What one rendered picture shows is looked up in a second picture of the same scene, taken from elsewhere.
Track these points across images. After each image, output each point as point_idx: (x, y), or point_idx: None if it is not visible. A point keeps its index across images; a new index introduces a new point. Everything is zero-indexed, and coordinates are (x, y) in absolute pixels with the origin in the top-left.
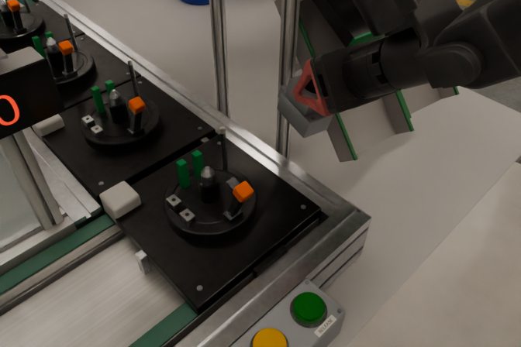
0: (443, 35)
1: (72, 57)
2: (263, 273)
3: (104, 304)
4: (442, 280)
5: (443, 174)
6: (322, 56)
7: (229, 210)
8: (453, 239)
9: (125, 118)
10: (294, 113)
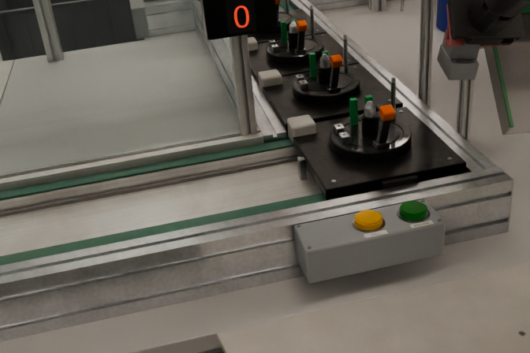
0: None
1: (307, 42)
2: (389, 188)
3: (264, 191)
4: None
5: None
6: None
7: (378, 135)
8: None
9: (329, 80)
10: (445, 59)
